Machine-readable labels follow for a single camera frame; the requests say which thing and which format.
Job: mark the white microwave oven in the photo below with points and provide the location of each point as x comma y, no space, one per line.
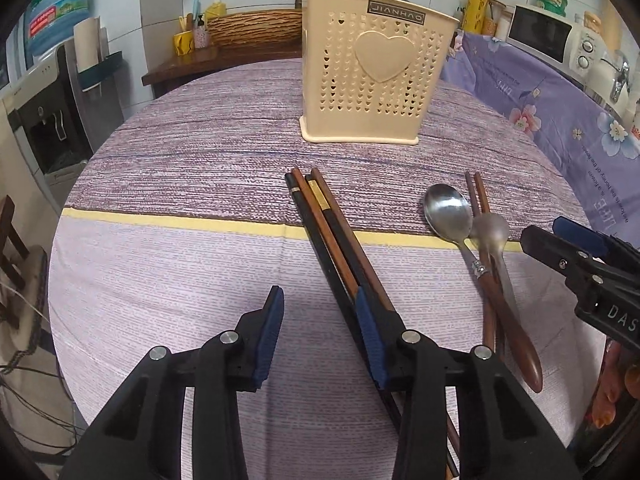
537,30

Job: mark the pink dotted cup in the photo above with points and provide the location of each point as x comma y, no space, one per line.
201,37

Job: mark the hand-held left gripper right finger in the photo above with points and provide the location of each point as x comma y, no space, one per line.
370,345

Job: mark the yellow patterned roll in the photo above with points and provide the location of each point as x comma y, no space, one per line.
474,5

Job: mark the black chopstick with gold band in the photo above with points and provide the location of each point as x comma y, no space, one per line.
335,232

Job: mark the blue water jug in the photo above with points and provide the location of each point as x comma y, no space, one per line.
60,5

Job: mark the cream perforated utensil holder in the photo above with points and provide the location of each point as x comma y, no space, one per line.
340,60

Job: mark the dark wooden counter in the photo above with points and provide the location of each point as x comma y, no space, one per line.
200,65

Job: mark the wicker wash basin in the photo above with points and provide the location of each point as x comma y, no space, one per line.
255,27

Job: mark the person's right hand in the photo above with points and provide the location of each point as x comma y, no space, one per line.
610,385

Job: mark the yellow cup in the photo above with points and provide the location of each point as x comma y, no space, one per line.
183,44

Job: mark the purple floral cloth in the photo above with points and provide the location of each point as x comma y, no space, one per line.
540,95

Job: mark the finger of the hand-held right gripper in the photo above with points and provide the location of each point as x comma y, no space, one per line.
555,255
585,237

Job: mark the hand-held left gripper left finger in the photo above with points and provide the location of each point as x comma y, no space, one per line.
267,340

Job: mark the thick brown chopstick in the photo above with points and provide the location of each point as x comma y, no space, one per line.
312,210
350,240

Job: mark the wooden chair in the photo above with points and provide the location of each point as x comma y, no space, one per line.
15,255

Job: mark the thin brown chopstick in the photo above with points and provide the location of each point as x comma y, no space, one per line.
481,195
470,190

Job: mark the yellow soap pump bottle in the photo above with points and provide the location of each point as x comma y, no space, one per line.
216,8

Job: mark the white cup tube with holder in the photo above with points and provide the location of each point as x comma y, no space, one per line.
90,42

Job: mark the water dispenser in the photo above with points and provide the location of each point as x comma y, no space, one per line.
45,130

